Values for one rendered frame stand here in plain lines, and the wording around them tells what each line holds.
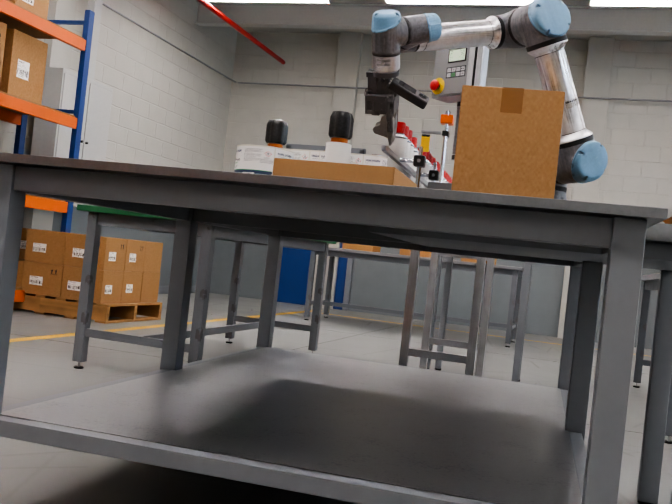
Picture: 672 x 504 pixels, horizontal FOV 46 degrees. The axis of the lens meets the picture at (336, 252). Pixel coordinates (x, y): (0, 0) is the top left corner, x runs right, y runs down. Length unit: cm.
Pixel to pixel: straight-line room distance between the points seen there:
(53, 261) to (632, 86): 710
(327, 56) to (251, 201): 950
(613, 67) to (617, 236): 902
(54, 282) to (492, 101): 495
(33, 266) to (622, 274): 549
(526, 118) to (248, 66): 972
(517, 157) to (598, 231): 41
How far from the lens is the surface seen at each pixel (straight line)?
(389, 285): 1051
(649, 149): 1040
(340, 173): 166
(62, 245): 645
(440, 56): 297
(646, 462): 280
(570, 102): 241
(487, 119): 196
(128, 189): 184
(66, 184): 192
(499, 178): 194
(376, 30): 215
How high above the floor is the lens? 67
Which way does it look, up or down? level
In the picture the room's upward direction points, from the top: 6 degrees clockwise
